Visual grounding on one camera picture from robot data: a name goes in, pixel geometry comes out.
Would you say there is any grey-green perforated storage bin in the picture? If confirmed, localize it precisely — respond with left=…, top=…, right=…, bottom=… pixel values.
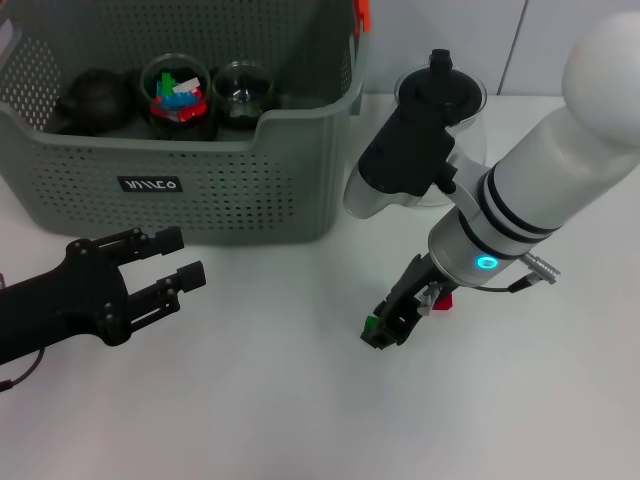
left=0, top=0, right=371, bottom=247

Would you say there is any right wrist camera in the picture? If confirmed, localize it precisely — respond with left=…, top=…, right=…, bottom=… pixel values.
left=343, top=82, right=459, bottom=220

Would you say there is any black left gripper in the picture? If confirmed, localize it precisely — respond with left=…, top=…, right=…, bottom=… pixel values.
left=0, top=224, right=208, bottom=366

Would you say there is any black teapot lid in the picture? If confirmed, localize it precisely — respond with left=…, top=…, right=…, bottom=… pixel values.
left=398, top=48, right=482, bottom=126

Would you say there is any orange bin handle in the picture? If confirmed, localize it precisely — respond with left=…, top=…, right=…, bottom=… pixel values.
left=353, top=0, right=372, bottom=37

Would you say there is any clear glass teapot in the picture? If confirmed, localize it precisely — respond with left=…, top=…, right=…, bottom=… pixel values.
left=393, top=69, right=489, bottom=207

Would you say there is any blue toy brick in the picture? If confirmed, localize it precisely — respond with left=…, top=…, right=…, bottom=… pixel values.
left=162, top=92, right=201, bottom=110

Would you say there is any right arm silver plug cable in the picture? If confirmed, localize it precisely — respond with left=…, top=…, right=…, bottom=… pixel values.
left=417, top=251, right=562, bottom=316

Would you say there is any dark clay teapot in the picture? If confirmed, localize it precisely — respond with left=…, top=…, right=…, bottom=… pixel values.
left=53, top=68, right=136, bottom=136

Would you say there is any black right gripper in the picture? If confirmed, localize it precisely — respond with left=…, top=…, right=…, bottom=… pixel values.
left=359, top=253, right=455, bottom=353

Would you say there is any glass teacup with black sleeve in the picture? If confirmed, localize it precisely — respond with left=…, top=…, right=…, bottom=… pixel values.
left=212, top=60, right=275, bottom=132
left=138, top=53, right=219, bottom=142

